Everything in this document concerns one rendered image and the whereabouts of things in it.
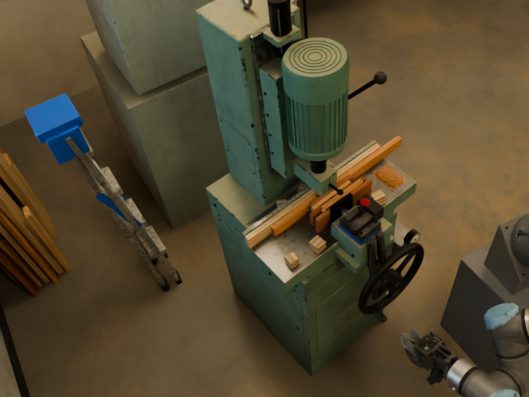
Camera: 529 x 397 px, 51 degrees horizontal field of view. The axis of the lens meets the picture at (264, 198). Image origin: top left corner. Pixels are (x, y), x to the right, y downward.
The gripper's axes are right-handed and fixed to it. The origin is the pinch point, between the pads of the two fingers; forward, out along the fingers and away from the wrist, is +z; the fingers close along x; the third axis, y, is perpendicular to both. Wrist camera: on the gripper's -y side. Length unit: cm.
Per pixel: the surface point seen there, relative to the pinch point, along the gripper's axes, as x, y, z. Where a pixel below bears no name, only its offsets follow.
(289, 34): -10, 91, 31
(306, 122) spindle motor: -3, 69, 23
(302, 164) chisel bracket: -7, 47, 41
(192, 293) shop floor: 30, -37, 124
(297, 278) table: 14.6, 20.9, 27.2
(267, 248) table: 16, 28, 39
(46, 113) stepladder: 48, 80, 105
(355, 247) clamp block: -3.7, 25.0, 18.4
